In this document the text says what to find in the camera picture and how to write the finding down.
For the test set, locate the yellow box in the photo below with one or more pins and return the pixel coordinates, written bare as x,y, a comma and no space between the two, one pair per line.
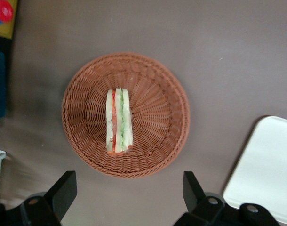
5,29

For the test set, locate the white rectangular plastic tray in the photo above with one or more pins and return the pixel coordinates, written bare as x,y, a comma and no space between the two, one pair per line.
263,169

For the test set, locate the triangle sandwich with tomato lettuce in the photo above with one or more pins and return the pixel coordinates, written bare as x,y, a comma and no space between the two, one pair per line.
120,122

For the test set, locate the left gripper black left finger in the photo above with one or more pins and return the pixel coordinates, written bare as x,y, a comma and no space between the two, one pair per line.
63,190

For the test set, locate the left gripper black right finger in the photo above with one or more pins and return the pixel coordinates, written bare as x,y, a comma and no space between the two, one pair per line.
194,195

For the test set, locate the red round cap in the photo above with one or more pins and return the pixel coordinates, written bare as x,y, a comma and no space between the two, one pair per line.
2,10

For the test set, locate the brown round wicker basket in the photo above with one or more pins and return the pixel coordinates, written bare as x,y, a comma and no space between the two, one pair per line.
153,117

